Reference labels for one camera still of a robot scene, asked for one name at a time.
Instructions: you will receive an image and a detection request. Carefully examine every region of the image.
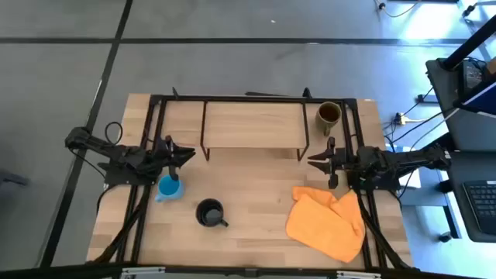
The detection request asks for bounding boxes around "black electronics box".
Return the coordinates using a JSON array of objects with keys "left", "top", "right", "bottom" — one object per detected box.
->
[{"left": 458, "top": 57, "right": 487, "bottom": 96}]

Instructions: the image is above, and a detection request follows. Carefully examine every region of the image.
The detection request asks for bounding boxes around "dark grey desk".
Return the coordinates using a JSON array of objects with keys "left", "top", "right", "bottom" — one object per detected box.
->
[{"left": 447, "top": 150, "right": 496, "bottom": 244}]

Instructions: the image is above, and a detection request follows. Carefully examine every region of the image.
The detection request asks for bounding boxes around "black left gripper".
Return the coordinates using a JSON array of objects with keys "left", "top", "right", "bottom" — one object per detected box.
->
[{"left": 153, "top": 134, "right": 197, "bottom": 182}]

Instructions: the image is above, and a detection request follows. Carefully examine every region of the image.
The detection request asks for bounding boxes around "large olive green mug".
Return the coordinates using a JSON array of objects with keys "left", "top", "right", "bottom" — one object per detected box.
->
[{"left": 315, "top": 101, "right": 343, "bottom": 137}]

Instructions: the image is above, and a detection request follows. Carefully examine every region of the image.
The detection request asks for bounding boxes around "black metal rig frame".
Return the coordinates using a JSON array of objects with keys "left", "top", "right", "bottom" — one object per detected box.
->
[{"left": 87, "top": 87, "right": 422, "bottom": 272}]

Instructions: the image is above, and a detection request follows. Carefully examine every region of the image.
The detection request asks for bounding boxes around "long black cable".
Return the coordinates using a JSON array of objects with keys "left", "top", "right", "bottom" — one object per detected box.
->
[{"left": 390, "top": 108, "right": 455, "bottom": 145}]

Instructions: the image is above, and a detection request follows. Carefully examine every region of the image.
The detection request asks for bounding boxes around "black keyboard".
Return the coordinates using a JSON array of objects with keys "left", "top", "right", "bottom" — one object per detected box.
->
[{"left": 462, "top": 179, "right": 496, "bottom": 236}]

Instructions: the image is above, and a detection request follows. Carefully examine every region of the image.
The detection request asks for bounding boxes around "wooden shelf with black frame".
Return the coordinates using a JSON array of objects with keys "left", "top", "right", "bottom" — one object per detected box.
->
[{"left": 199, "top": 98, "right": 311, "bottom": 162}]

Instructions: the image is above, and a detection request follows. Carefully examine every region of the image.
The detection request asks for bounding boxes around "black aluminium crossbeam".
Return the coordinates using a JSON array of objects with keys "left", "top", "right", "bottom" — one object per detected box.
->
[{"left": 0, "top": 262, "right": 496, "bottom": 279}]

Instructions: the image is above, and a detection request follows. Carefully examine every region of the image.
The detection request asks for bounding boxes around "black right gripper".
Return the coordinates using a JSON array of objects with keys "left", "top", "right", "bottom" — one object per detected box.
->
[{"left": 307, "top": 136, "right": 350, "bottom": 190}]

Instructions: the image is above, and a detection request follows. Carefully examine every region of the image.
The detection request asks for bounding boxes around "dark monitor with white edge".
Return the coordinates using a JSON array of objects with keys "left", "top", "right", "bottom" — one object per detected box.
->
[{"left": 452, "top": 77, "right": 496, "bottom": 116}]

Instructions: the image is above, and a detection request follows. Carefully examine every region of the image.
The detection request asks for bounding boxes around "black diagonal pole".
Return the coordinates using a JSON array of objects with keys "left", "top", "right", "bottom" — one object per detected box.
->
[{"left": 441, "top": 14, "right": 496, "bottom": 71}]

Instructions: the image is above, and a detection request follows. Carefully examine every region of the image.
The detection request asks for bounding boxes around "orange cloth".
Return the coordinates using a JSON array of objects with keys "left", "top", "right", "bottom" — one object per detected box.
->
[{"left": 285, "top": 185, "right": 367, "bottom": 264}]

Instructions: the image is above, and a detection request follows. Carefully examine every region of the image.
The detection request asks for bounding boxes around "grey cart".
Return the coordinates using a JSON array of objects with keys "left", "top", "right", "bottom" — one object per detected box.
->
[{"left": 425, "top": 57, "right": 496, "bottom": 153}]

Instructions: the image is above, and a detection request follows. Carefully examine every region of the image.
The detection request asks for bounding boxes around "black mug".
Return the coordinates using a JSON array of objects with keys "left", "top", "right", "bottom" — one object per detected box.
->
[{"left": 195, "top": 198, "right": 229, "bottom": 229}]

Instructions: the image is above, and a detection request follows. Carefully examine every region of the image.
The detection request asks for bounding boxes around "black cable loop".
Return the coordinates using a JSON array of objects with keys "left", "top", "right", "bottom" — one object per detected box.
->
[{"left": 103, "top": 121, "right": 124, "bottom": 147}]

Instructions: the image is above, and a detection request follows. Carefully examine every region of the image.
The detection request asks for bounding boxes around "thin cable with black plug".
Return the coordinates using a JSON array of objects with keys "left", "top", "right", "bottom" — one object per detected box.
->
[{"left": 374, "top": 0, "right": 422, "bottom": 19}]

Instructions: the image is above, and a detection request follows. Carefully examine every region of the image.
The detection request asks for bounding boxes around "small blue cup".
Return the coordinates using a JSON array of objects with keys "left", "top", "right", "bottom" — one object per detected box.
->
[{"left": 154, "top": 174, "right": 186, "bottom": 203}]

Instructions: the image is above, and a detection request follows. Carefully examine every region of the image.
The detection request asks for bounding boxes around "silver metal bracket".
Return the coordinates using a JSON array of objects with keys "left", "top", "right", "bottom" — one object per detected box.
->
[
  {"left": 336, "top": 270, "right": 383, "bottom": 279},
  {"left": 120, "top": 266, "right": 167, "bottom": 279}
]

